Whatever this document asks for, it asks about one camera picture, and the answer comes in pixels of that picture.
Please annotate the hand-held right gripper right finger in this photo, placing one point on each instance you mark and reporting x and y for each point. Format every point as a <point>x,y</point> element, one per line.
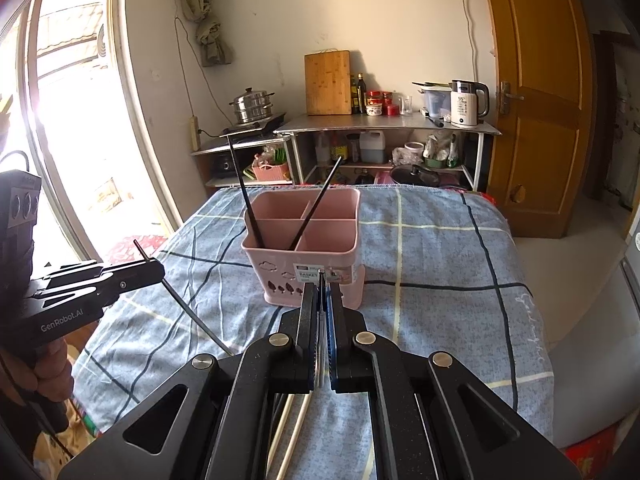
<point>331,325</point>

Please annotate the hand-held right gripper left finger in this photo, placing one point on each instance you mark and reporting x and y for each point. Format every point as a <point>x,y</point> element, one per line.
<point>312,320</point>

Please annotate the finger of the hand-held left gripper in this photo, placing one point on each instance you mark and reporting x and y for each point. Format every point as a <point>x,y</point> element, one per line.
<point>140,285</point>
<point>135,269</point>

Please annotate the pink utensil basket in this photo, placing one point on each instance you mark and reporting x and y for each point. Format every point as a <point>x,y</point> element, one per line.
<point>280,270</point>

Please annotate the wooden chopstick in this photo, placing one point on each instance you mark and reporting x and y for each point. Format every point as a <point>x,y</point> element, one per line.
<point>299,420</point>
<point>281,425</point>

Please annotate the person's left hand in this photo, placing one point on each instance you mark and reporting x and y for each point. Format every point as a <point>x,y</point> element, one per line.
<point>55,372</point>

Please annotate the red patterned mat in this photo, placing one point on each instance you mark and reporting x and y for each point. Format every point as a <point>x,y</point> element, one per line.
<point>135,246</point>

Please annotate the colourful patterned cloth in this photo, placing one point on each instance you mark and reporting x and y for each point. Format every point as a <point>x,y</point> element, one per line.
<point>87,420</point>

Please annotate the blue plaid cloth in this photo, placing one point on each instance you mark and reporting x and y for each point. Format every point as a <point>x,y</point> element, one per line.
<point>425,270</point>

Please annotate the beige power strip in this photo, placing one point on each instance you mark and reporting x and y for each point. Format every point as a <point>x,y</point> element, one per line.
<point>194,132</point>

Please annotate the small pink storage basket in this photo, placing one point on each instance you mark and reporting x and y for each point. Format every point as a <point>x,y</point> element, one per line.
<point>270,172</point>

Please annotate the pan with glass lid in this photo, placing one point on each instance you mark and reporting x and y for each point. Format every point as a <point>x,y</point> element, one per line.
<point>415,176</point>

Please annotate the dark sauce bottle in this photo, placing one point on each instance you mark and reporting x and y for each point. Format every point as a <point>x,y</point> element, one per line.
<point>340,149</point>

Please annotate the white plastic jug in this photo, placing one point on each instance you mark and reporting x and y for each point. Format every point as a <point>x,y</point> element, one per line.
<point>372,150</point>

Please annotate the clear plastic bag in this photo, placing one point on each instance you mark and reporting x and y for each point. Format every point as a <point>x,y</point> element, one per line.
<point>402,157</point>

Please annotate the green bowl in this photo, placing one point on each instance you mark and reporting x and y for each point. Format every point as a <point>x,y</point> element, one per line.
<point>435,163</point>

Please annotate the white bowl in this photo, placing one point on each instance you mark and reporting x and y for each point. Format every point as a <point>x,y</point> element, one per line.
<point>414,147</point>

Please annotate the black induction cooker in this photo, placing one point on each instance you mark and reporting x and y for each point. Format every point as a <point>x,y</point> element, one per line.
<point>267,122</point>

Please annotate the steel steamer pot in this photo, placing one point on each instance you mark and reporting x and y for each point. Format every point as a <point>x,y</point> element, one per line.
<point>252,107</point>

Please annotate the metal shelf table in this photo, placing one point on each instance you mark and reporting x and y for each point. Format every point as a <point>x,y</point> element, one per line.
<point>350,122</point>

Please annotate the bundle of food bags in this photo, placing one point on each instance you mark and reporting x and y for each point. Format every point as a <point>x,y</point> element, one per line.
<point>442,145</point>

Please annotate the white condiment jar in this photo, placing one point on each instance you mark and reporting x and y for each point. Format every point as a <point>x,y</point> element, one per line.
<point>374,110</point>

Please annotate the dark oil bottle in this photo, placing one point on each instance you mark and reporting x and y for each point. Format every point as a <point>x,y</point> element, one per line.
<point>361,95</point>
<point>353,97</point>

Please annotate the outdoor air conditioner unit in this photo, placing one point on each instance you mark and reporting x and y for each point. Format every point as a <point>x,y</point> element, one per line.
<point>102,42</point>

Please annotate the red lid jar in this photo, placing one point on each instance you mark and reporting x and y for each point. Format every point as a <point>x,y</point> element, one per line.
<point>374,97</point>
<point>387,97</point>

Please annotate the clear drinking glass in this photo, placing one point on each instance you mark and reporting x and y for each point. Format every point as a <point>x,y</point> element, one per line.
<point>406,106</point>

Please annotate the bamboo cutting board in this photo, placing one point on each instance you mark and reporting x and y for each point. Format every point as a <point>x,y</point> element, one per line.
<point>327,82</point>

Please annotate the grey hanging cloth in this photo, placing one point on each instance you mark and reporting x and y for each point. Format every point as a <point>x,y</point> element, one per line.
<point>212,42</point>

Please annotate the water filter pitcher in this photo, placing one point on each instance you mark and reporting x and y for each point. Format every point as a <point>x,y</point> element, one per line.
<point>437,102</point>

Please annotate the white electric kettle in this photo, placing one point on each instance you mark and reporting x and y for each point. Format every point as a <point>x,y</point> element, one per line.
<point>465,105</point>

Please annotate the wooden door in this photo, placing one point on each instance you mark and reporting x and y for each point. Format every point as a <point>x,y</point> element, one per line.
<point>540,135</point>

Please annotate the red cardboard box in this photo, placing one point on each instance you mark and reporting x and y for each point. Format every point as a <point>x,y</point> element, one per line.
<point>590,452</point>

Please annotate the white glass door frame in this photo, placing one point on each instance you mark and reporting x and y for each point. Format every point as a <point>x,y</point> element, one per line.
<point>135,110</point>

